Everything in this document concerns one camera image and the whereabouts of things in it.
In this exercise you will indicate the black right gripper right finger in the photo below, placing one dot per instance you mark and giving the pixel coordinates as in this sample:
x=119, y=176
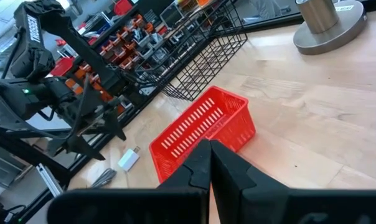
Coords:
x=253, y=202

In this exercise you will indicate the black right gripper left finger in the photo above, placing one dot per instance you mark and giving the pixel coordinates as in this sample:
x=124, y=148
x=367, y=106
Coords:
x=188, y=199

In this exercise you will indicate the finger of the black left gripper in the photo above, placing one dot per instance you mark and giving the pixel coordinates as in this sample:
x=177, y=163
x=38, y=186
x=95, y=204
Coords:
x=82, y=144
x=114, y=123

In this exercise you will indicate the white USB charger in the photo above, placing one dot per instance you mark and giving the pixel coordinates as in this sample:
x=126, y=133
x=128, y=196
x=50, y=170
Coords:
x=128, y=160

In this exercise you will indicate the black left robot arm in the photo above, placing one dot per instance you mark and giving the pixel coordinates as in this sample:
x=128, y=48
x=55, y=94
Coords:
x=35, y=34

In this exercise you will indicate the silver aluminium extrusion bar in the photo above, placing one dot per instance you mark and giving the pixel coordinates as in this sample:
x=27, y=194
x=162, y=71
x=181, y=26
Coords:
x=49, y=180

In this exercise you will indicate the shelf of orange parts bins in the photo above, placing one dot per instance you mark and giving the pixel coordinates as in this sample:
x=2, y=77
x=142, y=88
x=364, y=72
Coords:
x=125, y=34

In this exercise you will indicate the red plastic slotted basket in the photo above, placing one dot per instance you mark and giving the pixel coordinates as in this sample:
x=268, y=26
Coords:
x=206, y=115

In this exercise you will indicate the person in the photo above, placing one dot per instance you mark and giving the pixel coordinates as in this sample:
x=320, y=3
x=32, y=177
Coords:
x=266, y=7

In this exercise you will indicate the round metal pedestal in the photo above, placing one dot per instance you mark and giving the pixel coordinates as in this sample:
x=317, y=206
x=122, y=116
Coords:
x=318, y=15

